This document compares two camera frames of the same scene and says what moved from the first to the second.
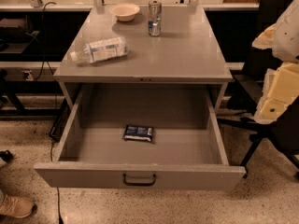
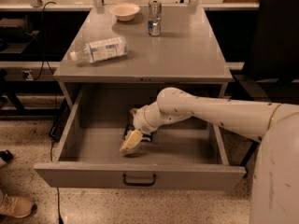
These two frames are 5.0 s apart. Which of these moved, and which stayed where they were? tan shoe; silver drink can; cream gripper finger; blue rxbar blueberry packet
Moved: cream gripper finger
Stayed: blue rxbar blueberry packet; tan shoe; silver drink can
